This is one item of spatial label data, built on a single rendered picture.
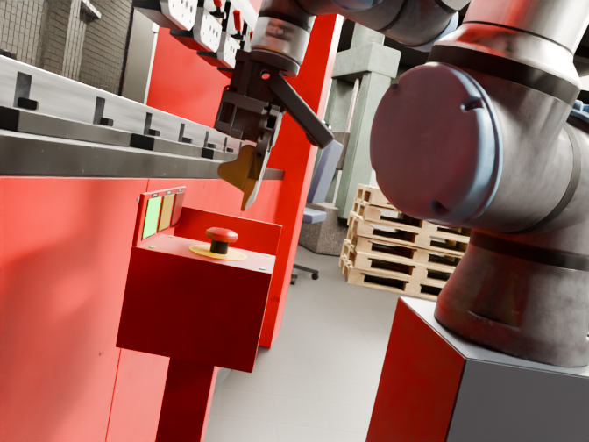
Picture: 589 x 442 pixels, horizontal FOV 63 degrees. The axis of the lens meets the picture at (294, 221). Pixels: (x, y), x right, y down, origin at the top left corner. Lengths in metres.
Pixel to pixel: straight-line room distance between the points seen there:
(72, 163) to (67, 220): 0.08
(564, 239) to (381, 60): 5.04
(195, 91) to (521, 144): 2.16
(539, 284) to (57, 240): 0.58
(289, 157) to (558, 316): 1.91
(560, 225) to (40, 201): 0.58
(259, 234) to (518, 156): 0.45
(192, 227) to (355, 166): 4.60
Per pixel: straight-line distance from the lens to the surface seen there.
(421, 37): 0.69
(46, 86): 0.86
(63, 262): 0.75
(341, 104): 6.04
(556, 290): 0.49
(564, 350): 0.50
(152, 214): 0.58
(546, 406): 0.49
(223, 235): 0.57
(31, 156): 0.65
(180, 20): 1.22
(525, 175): 0.39
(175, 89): 2.48
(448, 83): 0.36
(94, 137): 0.87
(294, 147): 2.29
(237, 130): 0.65
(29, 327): 0.73
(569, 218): 0.49
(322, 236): 5.31
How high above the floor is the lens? 0.90
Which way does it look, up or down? 6 degrees down
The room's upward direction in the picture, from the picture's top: 11 degrees clockwise
